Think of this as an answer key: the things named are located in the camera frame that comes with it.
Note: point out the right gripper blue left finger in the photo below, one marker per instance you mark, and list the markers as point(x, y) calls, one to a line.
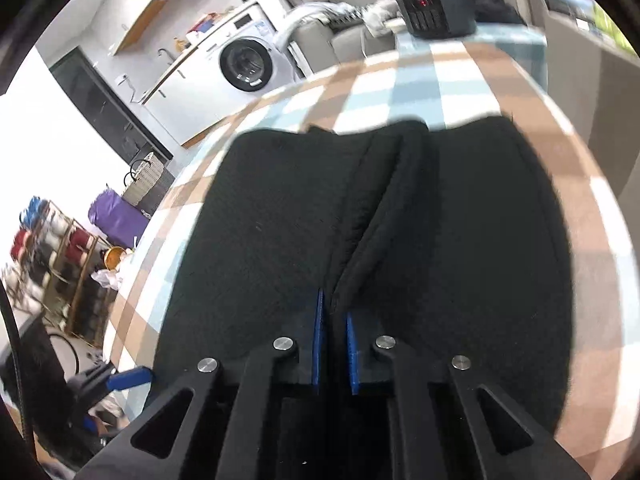
point(308, 333)

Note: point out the checkered tablecloth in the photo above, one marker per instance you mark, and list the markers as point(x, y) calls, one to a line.
point(446, 85)

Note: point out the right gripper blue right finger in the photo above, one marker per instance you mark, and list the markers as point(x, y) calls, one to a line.
point(362, 328)

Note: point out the black knit sweater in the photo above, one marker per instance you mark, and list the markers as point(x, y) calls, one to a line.
point(453, 239)

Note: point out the light blue blanket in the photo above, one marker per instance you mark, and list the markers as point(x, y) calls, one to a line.
point(335, 16)

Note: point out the purple bag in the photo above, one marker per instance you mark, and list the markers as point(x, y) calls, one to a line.
point(122, 223)

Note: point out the shoe rack with shoes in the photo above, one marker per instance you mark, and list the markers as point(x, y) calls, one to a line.
point(52, 262)

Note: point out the white washing machine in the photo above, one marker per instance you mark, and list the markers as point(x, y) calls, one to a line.
point(241, 61)

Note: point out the woven laundry basket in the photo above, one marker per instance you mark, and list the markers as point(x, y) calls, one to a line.
point(146, 184)

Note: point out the white kitchen cabinets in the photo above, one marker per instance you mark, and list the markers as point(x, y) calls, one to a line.
point(191, 97)

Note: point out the grey sofa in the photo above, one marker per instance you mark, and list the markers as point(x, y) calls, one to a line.
point(321, 49)

